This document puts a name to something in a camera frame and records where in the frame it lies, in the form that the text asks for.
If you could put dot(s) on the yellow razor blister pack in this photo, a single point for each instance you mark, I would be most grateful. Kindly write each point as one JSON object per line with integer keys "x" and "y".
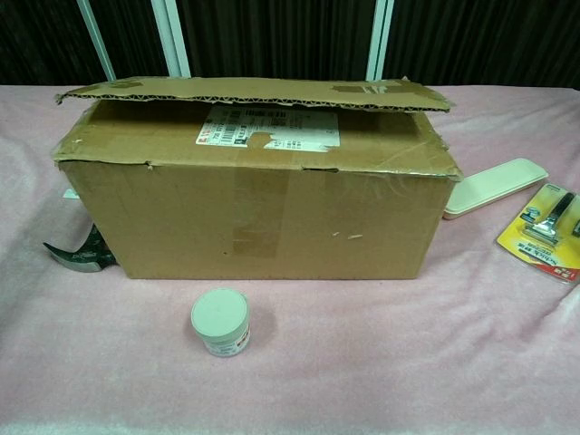
{"x": 539, "y": 244}

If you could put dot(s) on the pink fuzzy tablecloth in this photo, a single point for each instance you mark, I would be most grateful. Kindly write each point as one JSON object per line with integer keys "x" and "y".
{"x": 344, "y": 362}

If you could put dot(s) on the white flat plastic case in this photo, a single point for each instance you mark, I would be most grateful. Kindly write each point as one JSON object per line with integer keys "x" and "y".
{"x": 494, "y": 186}

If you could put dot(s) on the small white plastic jar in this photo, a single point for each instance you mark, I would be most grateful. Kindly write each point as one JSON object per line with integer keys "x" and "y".
{"x": 218, "y": 317}

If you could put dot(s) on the thin white frame post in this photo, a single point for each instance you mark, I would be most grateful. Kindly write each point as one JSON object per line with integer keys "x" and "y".
{"x": 96, "y": 41}

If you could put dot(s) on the wide white frame post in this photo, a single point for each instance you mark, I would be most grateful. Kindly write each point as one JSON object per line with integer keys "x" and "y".
{"x": 172, "y": 36}

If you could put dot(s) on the dark pleated curtain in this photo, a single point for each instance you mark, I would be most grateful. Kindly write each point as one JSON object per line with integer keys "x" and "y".
{"x": 281, "y": 36}

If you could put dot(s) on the brown cardboard shipping box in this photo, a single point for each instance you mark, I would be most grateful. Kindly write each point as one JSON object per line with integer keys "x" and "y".
{"x": 254, "y": 217}

